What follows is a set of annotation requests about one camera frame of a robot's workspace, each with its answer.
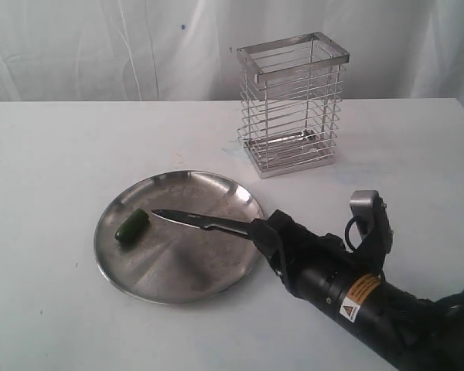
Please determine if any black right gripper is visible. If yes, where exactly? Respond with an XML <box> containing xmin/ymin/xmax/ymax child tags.
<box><xmin>248</xmin><ymin>209</ymin><xmax>379</xmax><ymax>300</ymax></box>

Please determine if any black handled knife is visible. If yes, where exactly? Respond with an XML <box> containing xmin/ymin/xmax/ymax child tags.
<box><xmin>152</xmin><ymin>209</ymin><xmax>251</xmax><ymax>240</ymax></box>

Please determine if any green cucumber piece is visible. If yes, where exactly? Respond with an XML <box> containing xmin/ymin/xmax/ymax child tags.
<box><xmin>114</xmin><ymin>209</ymin><xmax>150</xmax><ymax>245</ymax></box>

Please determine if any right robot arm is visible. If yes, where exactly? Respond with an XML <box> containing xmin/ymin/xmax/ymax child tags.
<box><xmin>250</xmin><ymin>210</ymin><xmax>464</xmax><ymax>370</ymax></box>

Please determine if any round steel plate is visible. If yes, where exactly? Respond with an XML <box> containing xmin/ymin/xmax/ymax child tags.
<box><xmin>94</xmin><ymin>170</ymin><xmax>264</xmax><ymax>305</ymax></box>

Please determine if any white backdrop curtain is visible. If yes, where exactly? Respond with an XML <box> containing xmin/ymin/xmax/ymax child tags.
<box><xmin>0</xmin><ymin>1</ymin><xmax>464</xmax><ymax>106</ymax></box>

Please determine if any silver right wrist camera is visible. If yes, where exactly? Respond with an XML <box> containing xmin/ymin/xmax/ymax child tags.
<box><xmin>348</xmin><ymin>189</ymin><xmax>394</xmax><ymax>267</ymax></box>

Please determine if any wire cutlery rack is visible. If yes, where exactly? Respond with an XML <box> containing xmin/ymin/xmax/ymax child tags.
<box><xmin>237</xmin><ymin>32</ymin><xmax>350</xmax><ymax>179</ymax></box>

